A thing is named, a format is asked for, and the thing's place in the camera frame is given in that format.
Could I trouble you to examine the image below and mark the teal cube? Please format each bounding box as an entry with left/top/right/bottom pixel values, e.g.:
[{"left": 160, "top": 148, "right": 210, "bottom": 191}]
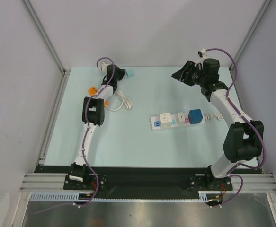
[{"left": 126, "top": 69, "right": 134, "bottom": 78}]

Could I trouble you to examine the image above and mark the white cord of orange strip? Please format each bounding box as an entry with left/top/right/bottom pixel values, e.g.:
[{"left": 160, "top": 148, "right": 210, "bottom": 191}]
[{"left": 106, "top": 88, "right": 133, "bottom": 112}]

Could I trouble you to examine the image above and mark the orange power strip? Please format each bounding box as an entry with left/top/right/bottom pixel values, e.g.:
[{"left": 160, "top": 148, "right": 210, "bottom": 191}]
[{"left": 88, "top": 87, "right": 109, "bottom": 107}]

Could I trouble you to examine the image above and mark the blue cube plug adapter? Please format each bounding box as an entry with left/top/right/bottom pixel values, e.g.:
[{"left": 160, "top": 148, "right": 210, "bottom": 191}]
[{"left": 188, "top": 109, "right": 203, "bottom": 124}]

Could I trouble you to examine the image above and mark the white power strip cord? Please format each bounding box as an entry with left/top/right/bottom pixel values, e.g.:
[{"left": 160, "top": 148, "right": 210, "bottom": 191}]
[{"left": 203, "top": 113, "right": 223, "bottom": 121}]

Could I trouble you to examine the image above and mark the white square socket adapter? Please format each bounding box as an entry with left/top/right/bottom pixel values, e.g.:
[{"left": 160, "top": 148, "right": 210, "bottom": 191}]
[{"left": 159, "top": 113, "right": 172, "bottom": 125}]

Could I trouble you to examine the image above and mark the white colourful power strip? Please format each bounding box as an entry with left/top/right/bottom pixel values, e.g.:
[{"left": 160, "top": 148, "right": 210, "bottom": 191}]
[{"left": 149, "top": 113, "right": 205, "bottom": 131}]

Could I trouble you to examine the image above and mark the small white adapter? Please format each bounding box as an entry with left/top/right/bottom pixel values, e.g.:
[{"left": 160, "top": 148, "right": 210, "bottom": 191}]
[{"left": 177, "top": 112, "right": 185, "bottom": 124}]

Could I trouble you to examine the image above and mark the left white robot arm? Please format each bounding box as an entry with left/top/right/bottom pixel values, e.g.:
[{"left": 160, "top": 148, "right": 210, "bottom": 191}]
[{"left": 67, "top": 62, "right": 126, "bottom": 189}]

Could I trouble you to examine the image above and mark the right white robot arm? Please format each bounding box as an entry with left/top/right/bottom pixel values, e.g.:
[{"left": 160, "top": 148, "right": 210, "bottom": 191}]
[{"left": 171, "top": 58, "right": 264, "bottom": 190}]

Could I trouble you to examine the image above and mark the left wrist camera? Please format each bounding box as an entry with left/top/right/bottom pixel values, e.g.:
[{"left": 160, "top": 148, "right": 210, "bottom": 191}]
[{"left": 98, "top": 61, "right": 109, "bottom": 73}]

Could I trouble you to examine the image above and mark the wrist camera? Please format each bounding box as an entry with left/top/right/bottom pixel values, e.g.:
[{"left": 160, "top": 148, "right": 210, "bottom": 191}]
[
  {"left": 195, "top": 49, "right": 208, "bottom": 66},
  {"left": 98, "top": 61, "right": 109, "bottom": 73}
]

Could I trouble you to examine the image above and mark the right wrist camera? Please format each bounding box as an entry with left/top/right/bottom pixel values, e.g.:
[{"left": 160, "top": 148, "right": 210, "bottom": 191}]
[{"left": 195, "top": 49, "right": 208, "bottom": 66}]

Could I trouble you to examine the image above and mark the left aluminium frame post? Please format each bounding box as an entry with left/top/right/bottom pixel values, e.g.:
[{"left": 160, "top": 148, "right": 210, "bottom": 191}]
[{"left": 20, "top": 0, "right": 71, "bottom": 76}]

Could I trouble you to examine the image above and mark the aluminium frame post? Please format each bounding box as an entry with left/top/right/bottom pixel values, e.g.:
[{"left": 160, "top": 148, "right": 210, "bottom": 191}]
[
  {"left": 20, "top": 0, "right": 71, "bottom": 76},
  {"left": 233, "top": 0, "right": 273, "bottom": 64}
]

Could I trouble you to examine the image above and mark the right aluminium frame post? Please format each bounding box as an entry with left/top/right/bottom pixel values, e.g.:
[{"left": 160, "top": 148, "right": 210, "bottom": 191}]
[{"left": 233, "top": 0, "right": 273, "bottom": 64}]

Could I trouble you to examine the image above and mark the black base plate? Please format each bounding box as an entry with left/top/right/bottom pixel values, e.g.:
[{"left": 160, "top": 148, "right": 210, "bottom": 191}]
[{"left": 35, "top": 166, "right": 264, "bottom": 199}]

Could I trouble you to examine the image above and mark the white slotted cable duct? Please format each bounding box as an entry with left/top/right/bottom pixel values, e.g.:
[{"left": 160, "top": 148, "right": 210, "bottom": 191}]
[{"left": 30, "top": 192, "right": 223, "bottom": 203}]

